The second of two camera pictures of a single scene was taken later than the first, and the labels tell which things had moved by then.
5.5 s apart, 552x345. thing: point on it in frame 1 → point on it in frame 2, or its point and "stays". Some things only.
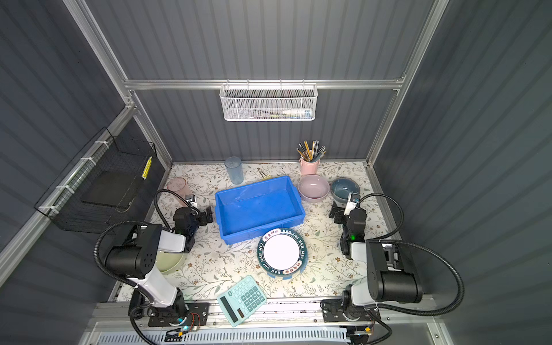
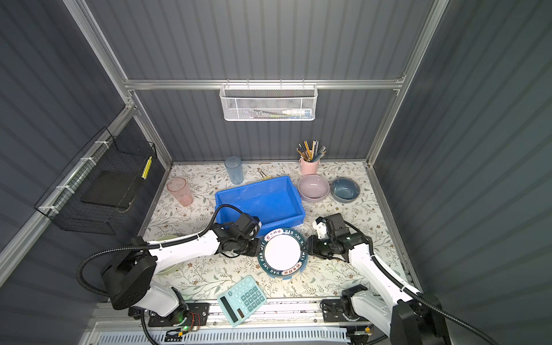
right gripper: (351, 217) → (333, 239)
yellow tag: (145, 173) stays
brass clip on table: (266, 177) stays
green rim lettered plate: (282, 252) stays
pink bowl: (313, 187) stays
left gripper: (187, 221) → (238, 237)
